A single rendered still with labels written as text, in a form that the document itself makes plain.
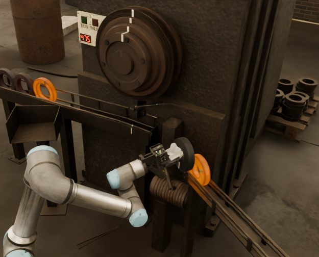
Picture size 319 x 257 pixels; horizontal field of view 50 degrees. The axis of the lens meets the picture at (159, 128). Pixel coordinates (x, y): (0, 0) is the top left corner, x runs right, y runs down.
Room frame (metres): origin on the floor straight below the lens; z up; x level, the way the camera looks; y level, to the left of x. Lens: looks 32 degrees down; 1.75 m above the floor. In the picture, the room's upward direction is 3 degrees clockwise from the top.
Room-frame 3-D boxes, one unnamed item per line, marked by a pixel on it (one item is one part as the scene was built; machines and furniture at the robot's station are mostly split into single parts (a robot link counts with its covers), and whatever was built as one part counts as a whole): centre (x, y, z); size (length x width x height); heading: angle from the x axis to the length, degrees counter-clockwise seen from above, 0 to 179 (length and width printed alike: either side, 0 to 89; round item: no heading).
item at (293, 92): (3.30, -0.98, 0.22); 1.20 x 0.81 x 0.44; 59
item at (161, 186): (1.39, -0.09, 0.27); 0.22 x 0.13 x 0.53; 61
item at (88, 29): (1.93, 0.38, 1.15); 0.26 x 0.02 x 0.18; 61
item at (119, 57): (1.58, 0.19, 1.11); 0.28 x 0.06 x 0.28; 61
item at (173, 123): (1.57, -0.07, 0.68); 0.11 x 0.08 x 0.24; 151
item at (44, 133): (1.70, 0.72, 0.36); 0.26 x 0.20 x 0.72; 96
